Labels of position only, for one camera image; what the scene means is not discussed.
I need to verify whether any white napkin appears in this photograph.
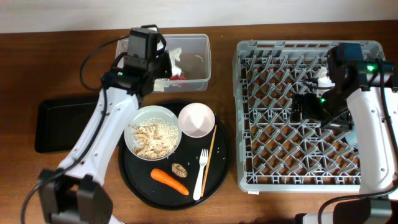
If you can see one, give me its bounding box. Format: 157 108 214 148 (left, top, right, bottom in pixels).
154 47 182 92

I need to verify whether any red snack wrapper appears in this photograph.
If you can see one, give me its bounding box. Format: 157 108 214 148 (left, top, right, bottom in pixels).
170 74 187 81

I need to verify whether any white plastic fork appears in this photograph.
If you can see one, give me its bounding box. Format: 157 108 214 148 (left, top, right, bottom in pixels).
193 149 208 201

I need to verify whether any pink bowl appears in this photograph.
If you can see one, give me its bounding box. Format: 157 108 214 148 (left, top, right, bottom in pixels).
178 103 215 138

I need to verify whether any grey dishwasher rack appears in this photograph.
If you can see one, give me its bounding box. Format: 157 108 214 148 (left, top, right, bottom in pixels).
233 40 388 193

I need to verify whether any brown walnut shell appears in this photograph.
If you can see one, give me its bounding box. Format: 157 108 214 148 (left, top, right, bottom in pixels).
172 163 188 178

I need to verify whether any orange carrot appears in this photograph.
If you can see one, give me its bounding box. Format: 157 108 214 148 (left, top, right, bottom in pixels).
150 169 189 195

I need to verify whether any black rectangular tray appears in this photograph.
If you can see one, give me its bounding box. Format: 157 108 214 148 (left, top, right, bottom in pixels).
34 96 98 153

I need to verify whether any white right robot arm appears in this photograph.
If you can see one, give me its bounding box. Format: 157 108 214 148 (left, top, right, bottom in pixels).
290 42 397 223

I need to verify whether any wooden chopstick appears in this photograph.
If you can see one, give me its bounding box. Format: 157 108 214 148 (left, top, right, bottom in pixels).
201 125 217 198

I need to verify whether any grey plate with food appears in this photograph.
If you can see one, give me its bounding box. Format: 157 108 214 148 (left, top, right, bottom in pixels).
123 106 182 161

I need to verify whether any light blue cup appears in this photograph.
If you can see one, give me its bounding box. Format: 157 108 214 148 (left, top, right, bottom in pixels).
345 128 359 149

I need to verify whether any clear plastic waste bin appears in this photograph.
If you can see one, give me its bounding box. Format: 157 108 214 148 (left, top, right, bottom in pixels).
115 33 212 93

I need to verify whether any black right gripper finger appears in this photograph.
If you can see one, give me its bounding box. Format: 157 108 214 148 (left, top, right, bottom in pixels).
290 94 308 122
323 110 354 131

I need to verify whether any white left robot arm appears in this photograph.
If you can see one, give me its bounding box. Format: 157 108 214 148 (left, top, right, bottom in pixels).
27 25 172 223

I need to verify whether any round black serving tray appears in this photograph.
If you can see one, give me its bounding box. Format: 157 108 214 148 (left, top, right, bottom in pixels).
118 117 232 210

